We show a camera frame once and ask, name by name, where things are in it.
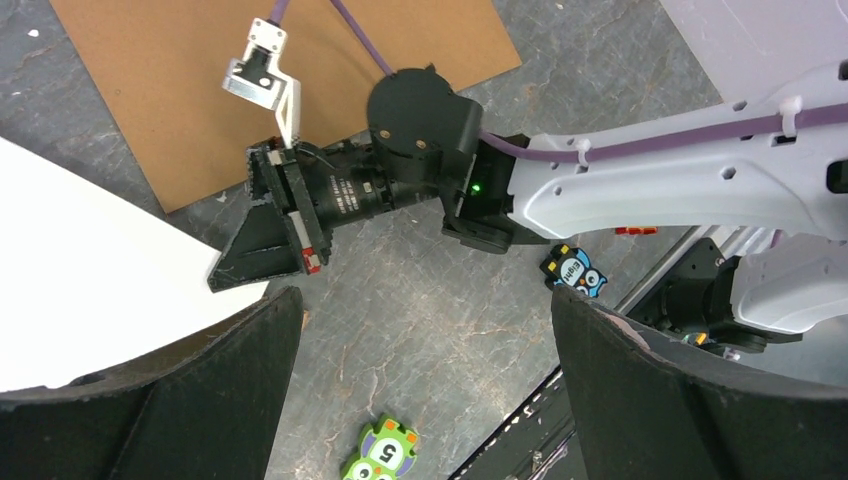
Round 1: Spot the brown cardboard backing board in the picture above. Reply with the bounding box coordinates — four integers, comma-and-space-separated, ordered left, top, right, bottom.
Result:
53, 1, 521, 212

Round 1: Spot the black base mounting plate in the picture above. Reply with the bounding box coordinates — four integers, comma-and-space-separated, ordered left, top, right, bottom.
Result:
447, 238, 730, 480

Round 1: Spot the red owl sticker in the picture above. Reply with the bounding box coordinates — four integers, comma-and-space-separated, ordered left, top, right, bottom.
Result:
614, 226, 659, 236

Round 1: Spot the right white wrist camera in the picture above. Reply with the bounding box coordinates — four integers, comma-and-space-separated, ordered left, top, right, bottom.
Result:
222, 18, 301, 149

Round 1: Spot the landscape photo print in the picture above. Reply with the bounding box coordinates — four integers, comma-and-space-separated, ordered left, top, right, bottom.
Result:
1, 140, 266, 392

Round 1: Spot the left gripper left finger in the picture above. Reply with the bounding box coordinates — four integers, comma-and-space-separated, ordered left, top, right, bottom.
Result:
1, 287, 304, 479

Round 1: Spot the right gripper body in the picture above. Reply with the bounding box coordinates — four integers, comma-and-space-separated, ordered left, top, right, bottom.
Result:
248, 139, 331, 274

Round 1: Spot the green owl sticker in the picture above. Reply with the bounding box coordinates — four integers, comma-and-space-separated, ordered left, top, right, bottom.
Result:
340, 414, 420, 480

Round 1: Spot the blue owl sticker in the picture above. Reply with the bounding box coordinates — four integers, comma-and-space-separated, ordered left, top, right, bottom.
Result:
539, 243, 608, 298

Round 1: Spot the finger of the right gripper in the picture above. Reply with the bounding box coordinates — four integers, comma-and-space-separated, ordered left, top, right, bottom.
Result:
207, 203, 307, 292

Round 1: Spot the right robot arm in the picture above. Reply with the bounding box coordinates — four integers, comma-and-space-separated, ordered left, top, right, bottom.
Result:
207, 62, 847, 352

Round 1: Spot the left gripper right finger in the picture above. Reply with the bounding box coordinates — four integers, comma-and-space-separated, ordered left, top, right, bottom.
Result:
551, 287, 847, 479

